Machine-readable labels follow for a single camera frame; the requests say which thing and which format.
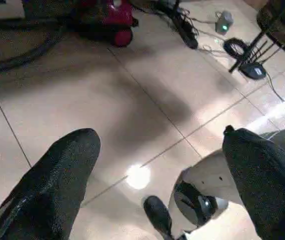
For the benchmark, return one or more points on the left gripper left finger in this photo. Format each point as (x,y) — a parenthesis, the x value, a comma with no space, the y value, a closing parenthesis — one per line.
(42,195)

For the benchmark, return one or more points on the black ribbed power strip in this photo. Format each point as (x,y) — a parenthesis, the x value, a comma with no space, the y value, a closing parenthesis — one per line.
(182,27)

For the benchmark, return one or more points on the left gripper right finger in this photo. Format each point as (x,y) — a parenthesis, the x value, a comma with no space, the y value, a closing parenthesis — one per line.
(272,190)

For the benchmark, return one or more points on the grey box with green light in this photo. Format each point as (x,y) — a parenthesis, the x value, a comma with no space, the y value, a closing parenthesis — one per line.
(224,22)

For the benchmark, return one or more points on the black flat power adapter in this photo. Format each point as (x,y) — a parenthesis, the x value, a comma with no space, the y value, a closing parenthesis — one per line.
(255,71)

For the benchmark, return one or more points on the black robot foot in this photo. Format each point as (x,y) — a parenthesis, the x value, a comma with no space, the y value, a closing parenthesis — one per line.
(158,217)

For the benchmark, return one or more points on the red vacuum cleaner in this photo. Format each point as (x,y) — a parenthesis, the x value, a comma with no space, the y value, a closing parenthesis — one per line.
(112,20)

